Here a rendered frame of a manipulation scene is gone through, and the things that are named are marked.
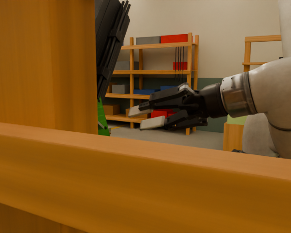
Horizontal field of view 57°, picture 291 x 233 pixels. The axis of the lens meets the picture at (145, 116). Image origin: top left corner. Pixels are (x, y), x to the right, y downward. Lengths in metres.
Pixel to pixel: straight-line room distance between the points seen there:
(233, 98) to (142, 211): 0.37
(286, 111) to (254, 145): 0.66
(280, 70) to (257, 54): 5.67
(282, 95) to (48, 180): 0.42
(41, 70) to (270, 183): 0.28
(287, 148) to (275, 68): 0.19
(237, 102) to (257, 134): 0.65
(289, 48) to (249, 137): 0.53
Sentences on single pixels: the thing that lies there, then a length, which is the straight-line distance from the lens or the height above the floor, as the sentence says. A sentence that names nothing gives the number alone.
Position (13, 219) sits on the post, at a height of 1.13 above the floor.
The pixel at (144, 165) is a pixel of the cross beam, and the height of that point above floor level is 1.27.
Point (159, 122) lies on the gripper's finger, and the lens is 0.68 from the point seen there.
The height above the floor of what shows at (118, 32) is 1.48.
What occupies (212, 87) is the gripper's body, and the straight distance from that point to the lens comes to 0.59.
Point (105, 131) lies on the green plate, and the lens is 0.87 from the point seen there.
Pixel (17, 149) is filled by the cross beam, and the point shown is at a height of 1.26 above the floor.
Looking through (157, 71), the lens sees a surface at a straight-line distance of 6.18.
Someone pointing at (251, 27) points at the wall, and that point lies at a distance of 6.30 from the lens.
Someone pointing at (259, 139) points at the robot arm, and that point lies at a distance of 1.21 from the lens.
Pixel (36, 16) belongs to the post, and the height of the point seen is 1.41.
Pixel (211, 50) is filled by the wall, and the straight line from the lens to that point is 6.43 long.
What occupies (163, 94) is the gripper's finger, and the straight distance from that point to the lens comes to 0.61.
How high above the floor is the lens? 1.34
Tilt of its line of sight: 9 degrees down
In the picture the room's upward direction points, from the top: straight up
